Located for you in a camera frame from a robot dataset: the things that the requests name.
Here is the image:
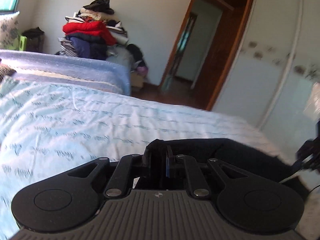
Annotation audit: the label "green chair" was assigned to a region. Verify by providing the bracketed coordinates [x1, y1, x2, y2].
[18, 35, 28, 51]

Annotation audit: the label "light blue script bedsheet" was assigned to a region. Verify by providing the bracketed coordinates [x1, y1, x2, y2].
[1, 77, 286, 239]

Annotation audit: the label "black pants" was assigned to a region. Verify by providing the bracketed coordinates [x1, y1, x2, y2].
[137, 138, 309, 200]

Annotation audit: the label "brown wooden door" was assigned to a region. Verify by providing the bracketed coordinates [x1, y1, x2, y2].
[157, 0, 253, 111]

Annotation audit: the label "pile of clothes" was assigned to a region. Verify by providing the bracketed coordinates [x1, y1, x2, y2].
[57, 0, 149, 77]

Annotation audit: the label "floral pillow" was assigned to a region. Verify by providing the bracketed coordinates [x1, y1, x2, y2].
[0, 11, 20, 50]

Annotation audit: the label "purple blue blanket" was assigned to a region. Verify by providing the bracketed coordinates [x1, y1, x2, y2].
[1, 50, 131, 96]

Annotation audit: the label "black bag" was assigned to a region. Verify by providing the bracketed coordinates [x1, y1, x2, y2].
[22, 27, 44, 53]

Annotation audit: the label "white sliding wardrobe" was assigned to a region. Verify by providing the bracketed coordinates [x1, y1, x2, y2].
[213, 0, 319, 154]

